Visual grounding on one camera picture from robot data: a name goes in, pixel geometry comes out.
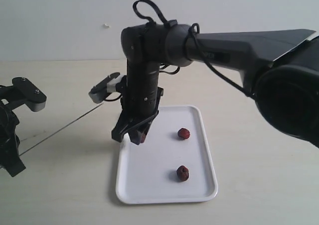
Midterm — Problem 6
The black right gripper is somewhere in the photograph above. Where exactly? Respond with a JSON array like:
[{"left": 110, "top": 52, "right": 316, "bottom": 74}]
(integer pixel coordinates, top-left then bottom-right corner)
[{"left": 111, "top": 87, "right": 163, "bottom": 145}]

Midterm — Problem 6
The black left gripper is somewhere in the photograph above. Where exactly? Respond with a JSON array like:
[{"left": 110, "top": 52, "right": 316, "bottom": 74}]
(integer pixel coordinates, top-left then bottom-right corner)
[{"left": 0, "top": 85, "right": 26, "bottom": 177}]

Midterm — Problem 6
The thin metal skewer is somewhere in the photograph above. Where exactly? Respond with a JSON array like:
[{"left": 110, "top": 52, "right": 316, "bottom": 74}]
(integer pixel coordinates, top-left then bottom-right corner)
[{"left": 18, "top": 103, "right": 104, "bottom": 156}]

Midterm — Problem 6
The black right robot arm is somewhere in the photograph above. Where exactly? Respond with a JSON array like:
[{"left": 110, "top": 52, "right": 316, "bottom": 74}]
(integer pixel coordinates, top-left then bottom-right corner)
[{"left": 111, "top": 24, "right": 319, "bottom": 146}]

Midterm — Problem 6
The white rectangular plastic tray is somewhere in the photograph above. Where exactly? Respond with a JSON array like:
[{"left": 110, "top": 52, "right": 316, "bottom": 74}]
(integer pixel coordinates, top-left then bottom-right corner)
[{"left": 116, "top": 105, "right": 218, "bottom": 205}]

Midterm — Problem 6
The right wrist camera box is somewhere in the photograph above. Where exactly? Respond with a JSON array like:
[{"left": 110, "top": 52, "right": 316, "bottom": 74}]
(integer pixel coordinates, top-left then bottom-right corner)
[{"left": 88, "top": 72, "right": 123, "bottom": 104}]

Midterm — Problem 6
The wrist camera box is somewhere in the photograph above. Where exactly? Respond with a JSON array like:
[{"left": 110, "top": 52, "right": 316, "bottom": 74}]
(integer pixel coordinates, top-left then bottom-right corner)
[
  {"left": 7, "top": 77, "right": 47, "bottom": 112},
  {"left": 88, "top": 72, "right": 123, "bottom": 104}
]

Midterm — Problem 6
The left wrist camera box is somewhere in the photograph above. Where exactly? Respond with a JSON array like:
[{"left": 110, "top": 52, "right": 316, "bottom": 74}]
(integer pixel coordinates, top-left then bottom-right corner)
[{"left": 7, "top": 77, "right": 47, "bottom": 112}]

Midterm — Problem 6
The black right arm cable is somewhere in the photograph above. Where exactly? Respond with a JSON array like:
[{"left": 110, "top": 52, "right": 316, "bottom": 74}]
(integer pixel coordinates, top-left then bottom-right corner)
[{"left": 133, "top": 0, "right": 252, "bottom": 98}]

